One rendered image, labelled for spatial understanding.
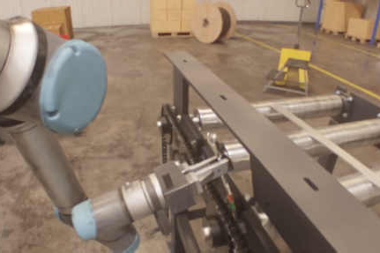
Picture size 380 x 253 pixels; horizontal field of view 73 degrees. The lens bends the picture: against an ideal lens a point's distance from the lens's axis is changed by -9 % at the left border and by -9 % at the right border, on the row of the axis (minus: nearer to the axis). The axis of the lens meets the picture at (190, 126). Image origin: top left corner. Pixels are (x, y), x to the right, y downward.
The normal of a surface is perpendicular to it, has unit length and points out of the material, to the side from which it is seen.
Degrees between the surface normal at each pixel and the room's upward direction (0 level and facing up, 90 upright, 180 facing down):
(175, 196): 75
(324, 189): 0
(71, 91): 95
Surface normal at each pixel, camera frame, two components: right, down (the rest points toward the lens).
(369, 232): 0.02, -0.88
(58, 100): 0.93, 0.25
